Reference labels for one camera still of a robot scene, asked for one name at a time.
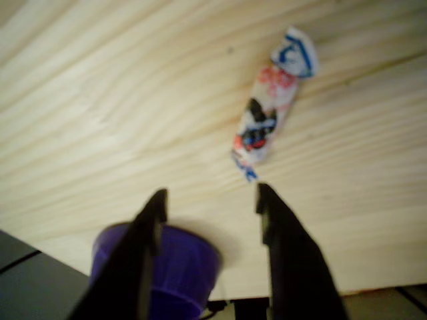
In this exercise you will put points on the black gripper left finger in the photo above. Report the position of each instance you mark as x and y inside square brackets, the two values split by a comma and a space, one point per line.
[123, 266]

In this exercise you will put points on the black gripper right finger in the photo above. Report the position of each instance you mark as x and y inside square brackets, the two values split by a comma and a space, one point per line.
[297, 266]

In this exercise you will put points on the candy white red blue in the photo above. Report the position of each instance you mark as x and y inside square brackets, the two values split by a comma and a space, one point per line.
[267, 110]

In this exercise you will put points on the purple plastic cup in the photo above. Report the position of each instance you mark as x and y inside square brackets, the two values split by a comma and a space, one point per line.
[187, 266]

